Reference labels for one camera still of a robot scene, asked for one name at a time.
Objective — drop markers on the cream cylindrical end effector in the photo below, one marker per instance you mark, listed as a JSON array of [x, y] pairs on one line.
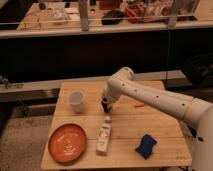
[[110, 105]]

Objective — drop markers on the black eraser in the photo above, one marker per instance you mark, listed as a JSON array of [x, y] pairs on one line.
[[105, 105]]

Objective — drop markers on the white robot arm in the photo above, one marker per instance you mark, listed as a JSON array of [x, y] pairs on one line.
[[195, 112]]

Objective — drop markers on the orange carrot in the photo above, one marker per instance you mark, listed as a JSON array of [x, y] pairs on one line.
[[140, 105]]

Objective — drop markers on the small white bottle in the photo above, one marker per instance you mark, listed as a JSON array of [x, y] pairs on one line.
[[104, 136]]

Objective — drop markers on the translucent plastic cup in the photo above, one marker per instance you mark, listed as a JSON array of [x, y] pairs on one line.
[[76, 100]]

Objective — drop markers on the blue sponge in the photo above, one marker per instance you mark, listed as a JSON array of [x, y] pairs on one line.
[[146, 145]]

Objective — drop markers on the orange plate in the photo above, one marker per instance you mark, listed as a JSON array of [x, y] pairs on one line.
[[67, 143]]

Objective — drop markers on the black bag on shelf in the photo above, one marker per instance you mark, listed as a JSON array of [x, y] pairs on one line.
[[112, 17]]

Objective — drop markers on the red cluttered items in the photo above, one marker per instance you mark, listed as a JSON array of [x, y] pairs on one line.
[[134, 13]]

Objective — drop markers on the metal rail beam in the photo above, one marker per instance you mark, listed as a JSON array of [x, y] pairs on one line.
[[50, 88]]

